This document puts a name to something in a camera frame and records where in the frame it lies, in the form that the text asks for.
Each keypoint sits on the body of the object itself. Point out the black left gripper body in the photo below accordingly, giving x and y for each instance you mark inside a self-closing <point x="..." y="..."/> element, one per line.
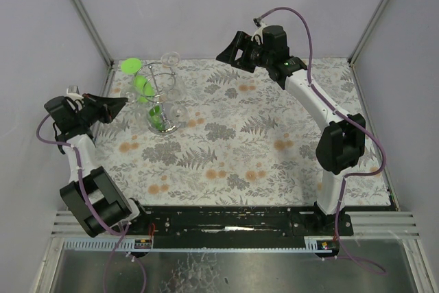
<point x="95" y="108"/>

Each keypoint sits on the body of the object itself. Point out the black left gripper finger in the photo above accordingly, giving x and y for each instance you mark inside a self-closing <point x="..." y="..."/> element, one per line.
<point x="92" y="115"/>
<point x="113" y="104"/>

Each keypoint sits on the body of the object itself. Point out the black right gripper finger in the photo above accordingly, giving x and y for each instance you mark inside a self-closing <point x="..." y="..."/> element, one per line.
<point x="243" y="46"/>
<point x="241" y="63"/>

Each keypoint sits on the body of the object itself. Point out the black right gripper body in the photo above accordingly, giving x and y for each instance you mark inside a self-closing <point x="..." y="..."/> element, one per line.
<point x="243" y="53"/>

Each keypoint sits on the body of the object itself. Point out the green plastic wine glass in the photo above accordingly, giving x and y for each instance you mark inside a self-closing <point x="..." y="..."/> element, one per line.
<point x="140" y="90"/>

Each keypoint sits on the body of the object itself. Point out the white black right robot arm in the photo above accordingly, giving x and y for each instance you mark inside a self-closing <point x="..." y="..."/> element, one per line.
<point x="341" y="143"/>

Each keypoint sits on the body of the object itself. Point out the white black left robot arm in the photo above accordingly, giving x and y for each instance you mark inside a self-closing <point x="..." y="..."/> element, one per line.
<point x="91" y="194"/>

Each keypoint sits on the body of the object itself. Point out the chrome wine glass rack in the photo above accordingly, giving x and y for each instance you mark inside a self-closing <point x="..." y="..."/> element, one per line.
<point x="160" y="79"/>

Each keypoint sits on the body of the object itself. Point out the floral patterned table mat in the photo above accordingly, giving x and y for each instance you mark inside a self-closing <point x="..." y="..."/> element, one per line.
<point x="247" y="141"/>

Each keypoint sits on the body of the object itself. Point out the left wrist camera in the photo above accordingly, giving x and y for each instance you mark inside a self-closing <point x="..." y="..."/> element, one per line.
<point x="73" y="92"/>

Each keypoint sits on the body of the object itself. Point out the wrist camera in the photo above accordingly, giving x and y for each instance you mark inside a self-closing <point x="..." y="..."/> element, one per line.
<point x="257" y="37"/>
<point x="73" y="92"/>

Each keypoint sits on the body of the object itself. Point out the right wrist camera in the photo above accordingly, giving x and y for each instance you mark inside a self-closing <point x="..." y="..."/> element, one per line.
<point x="257" y="37"/>

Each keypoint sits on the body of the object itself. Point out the aluminium frame left post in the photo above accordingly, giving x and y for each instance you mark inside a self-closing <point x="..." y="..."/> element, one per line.
<point x="92" y="32"/>

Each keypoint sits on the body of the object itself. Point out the aluminium frame post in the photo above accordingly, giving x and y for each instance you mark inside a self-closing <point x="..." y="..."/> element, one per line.
<point x="369" y="29"/>
<point x="92" y="32"/>

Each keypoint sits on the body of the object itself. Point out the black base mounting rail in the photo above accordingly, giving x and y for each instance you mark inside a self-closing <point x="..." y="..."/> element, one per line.
<point x="151" y="229"/>

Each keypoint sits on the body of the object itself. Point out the aluminium frame right post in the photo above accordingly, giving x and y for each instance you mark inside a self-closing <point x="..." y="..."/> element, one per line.
<point x="369" y="29"/>

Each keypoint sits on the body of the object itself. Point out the white slotted cable duct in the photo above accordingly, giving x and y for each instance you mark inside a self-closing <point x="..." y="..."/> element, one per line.
<point x="212" y="242"/>

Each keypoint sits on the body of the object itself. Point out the aluminium front frame rail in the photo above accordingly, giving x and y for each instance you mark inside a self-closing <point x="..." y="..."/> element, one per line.
<point x="361" y="224"/>

